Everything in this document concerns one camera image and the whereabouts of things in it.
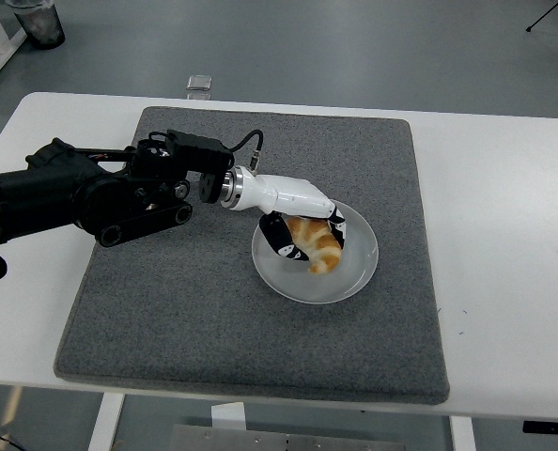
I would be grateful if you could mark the black trash bin with bag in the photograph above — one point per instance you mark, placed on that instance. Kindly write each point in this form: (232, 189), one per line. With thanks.
(44, 26)

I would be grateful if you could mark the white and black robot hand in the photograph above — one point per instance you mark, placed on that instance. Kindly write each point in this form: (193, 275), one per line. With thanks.
(288, 197)

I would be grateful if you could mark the small clear square tile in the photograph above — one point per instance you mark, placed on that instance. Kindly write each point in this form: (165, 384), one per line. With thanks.
(199, 82)

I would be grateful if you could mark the white table leg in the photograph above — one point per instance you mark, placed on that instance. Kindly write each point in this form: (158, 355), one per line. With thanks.
(105, 423)
(462, 434)

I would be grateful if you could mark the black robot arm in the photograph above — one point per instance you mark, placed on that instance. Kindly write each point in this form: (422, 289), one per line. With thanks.
(72, 192)

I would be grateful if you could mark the black table control box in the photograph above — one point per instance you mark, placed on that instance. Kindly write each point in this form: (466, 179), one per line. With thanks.
(551, 427)

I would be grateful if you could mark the black tripod leg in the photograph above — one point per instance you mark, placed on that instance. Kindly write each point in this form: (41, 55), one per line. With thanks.
(542, 19)

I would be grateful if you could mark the light grey round plate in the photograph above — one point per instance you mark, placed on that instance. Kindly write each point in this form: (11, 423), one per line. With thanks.
(356, 265)

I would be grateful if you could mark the grey felt mat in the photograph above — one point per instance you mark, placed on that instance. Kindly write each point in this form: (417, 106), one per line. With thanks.
(213, 329)

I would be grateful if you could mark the grey metal plate with screws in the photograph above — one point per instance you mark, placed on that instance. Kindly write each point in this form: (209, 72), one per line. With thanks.
(260, 439)

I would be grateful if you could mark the golden croissant bread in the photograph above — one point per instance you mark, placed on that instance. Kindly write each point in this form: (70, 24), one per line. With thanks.
(323, 249)

